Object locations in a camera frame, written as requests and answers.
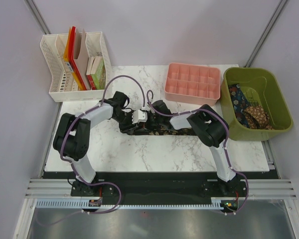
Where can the green book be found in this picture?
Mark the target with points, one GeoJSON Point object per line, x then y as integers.
{"type": "Point", "coordinates": [98, 73]}

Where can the aluminium frame rail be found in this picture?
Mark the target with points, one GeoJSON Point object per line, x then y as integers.
{"type": "Point", "coordinates": [259, 189]}

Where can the beige cardboard folder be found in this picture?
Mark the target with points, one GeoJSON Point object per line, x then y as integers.
{"type": "Point", "coordinates": [81, 56]}

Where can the right aluminium corner post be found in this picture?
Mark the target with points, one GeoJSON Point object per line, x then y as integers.
{"type": "Point", "coordinates": [282, 4]}

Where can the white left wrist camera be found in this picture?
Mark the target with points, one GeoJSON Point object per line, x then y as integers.
{"type": "Point", "coordinates": [139, 116]}

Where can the aluminium corner post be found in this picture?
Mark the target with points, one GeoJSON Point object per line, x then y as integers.
{"type": "Point", "coordinates": [282, 4]}
{"type": "Point", "coordinates": [37, 16]}

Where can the pink divided organizer tray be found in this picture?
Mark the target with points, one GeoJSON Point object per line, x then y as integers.
{"type": "Point", "coordinates": [193, 84]}

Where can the orange folder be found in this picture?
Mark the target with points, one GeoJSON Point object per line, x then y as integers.
{"type": "Point", "coordinates": [68, 57]}

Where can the navy floral tie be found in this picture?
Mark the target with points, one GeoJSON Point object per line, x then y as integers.
{"type": "Point", "coordinates": [239, 102]}

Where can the left aluminium corner post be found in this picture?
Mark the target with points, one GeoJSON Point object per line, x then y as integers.
{"type": "Point", "coordinates": [37, 16]}

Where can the olive green plastic bin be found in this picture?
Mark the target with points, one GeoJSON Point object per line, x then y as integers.
{"type": "Point", "coordinates": [260, 88]}

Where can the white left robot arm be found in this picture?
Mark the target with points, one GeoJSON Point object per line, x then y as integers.
{"type": "Point", "coordinates": [73, 133]}

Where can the red folder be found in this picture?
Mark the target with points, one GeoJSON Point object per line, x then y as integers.
{"type": "Point", "coordinates": [79, 57]}

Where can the white plastic file rack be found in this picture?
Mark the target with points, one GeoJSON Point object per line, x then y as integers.
{"type": "Point", "coordinates": [63, 86]}

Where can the slotted cable duct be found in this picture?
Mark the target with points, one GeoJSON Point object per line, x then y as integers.
{"type": "Point", "coordinates": [88, 204]}

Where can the black gold floral tie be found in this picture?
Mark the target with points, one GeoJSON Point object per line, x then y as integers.
{"type": "Point", "coordinates": [162, 132]}

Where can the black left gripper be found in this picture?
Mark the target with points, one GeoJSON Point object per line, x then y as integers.
{"type": "Point", "coordinates": [126, 129]}

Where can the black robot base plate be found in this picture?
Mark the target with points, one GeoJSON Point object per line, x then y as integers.
{"type": "Point", "coordinates": [158, 188]}

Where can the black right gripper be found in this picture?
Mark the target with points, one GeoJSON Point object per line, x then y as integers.
{"type": "Point", "coordinates": [151, 114]}

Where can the red book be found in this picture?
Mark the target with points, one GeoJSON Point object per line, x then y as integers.
{"type": "Point", "coordinates": [91, 70]}

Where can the brown floral tie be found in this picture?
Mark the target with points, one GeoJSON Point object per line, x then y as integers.
{"type": "Point", "coordinates": [256, 118]}

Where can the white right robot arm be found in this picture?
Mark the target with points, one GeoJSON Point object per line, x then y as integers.
{"type": "Point", "coordinates": [208, 126]}

